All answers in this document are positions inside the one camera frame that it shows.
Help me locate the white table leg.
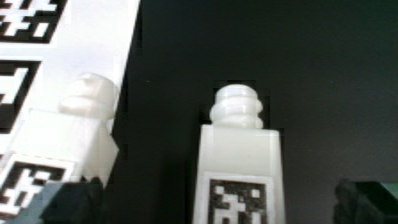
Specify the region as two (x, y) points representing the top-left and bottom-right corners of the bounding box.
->
(0, 73), (118, 219)
(192, 84), (286, 224)

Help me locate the white fiducial marker sheet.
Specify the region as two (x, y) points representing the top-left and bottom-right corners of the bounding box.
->
(0, 0), (141, 154)

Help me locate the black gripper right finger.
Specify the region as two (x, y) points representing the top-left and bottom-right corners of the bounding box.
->
(333, 179), (398, 224)

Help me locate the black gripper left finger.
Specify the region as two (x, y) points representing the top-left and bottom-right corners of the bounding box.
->
(39, 178), (107, 224)

